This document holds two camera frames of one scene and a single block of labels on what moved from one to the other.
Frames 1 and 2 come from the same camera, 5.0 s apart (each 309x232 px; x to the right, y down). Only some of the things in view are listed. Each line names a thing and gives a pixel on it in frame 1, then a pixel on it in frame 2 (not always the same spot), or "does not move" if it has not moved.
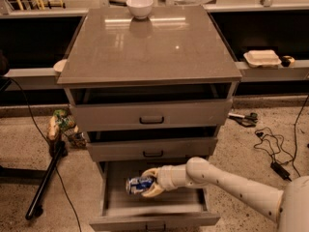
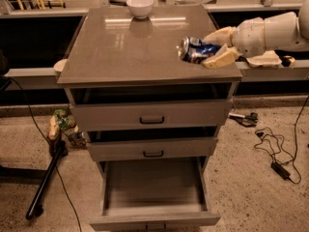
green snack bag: [66, 123] does not move
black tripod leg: [56, 151] does not move
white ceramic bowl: [139, 7] does not move
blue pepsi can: [137, 184] → [195, 50]
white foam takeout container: [262, 58] does not move
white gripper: [166, 178] → [248, 38]
